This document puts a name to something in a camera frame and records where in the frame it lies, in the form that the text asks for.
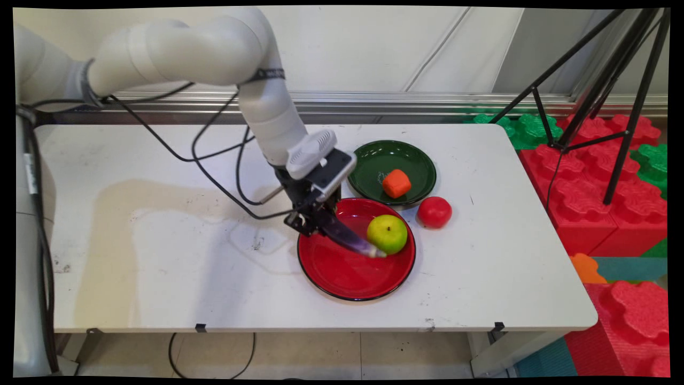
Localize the black floor cable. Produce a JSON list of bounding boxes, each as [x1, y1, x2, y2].
[[168, 333, 257, 380]]

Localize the purple toy eggplant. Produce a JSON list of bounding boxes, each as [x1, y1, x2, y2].
[[321, 212, 387, 259]]

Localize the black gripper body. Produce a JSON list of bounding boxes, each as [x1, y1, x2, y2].
[[274, 166, 343, 219]]

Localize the white vented camera mount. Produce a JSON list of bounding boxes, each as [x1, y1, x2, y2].
[[285, 129, 339, 181]]

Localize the red round plate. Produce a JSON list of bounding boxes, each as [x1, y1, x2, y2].
[[297, 197, 417, 302]]

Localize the teal foam mat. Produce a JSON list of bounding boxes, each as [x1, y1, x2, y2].
[[590, 257, 669, 283]]

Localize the green foam block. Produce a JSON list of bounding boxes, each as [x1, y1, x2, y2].
[[631, 143, 669, 199], [464, 112, 564, 151]]

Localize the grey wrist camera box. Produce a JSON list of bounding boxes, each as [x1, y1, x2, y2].
[[309, 148, 358, 203]]

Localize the aluminium wall rail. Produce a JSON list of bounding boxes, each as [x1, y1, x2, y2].
[[107, 90, 669, 119]]

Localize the orange foam block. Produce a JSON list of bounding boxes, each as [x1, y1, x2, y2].
[[569, 253, 608, 284]]

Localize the red toy tomato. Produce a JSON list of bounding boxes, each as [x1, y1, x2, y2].
[[417, 196, 453, 229]]

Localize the dark green round plate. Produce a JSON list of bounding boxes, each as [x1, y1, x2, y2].
[[347, 140, 438, 209]]

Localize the green toy apple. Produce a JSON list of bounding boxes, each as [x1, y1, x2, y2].
[[367, 214, 409, 256]]

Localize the thin black camera cable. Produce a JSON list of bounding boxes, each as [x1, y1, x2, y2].
[[191, 92, 300, 221]]

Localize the black camera tripod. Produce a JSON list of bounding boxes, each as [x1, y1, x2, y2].
[[489, 8, 670, 206]]

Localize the white table leg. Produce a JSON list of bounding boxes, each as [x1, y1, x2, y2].
[[469, 330, 568, 378]]

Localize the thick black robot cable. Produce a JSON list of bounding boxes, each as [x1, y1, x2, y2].
[[19, 81, 257, 164]]

